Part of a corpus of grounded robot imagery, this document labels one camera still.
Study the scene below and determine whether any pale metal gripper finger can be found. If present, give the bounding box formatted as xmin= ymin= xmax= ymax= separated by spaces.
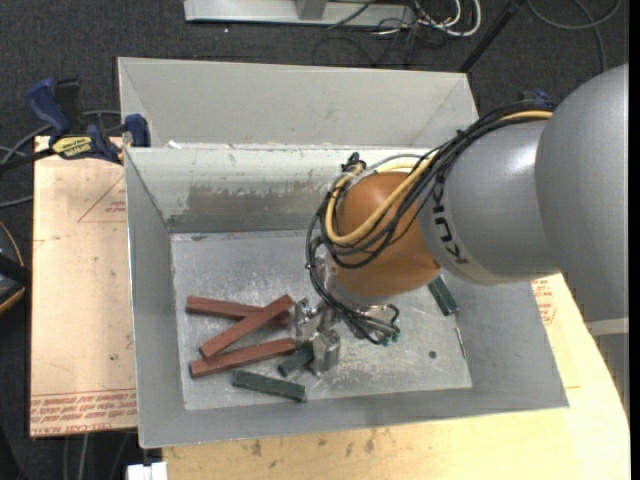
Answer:
xmin=309 ymin=331 xmax=342 ymax=375
xmin=293 ymin=297 xmax=322 ymax=347

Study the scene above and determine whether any dark green flat block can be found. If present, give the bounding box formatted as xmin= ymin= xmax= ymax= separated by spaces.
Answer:
xmin=277 ymin=343 xmax=316 ymax=377
xmin=231 ymin=369 xmax=307 ymax=403
xmin=427 ymin=274 xmax=460 ymax=317

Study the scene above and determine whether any red-brown flat block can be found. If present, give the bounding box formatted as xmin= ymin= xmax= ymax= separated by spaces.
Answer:
xmin=188 ymin=337 xmax=298 ymax=380
xmin=185 ymin=295 xmax=293 ymax=330
xmin=198 ymin=294 xmax=296 ymax=361

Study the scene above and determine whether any grey metal bin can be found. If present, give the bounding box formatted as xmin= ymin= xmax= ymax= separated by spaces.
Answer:
xmin=117 ymin=56 xmax=570 ymax=449

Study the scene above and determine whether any brown cardboard board red print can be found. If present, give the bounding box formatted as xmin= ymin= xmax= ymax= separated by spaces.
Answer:
xmin=29 ymin=135 xmax=140 ymax=439

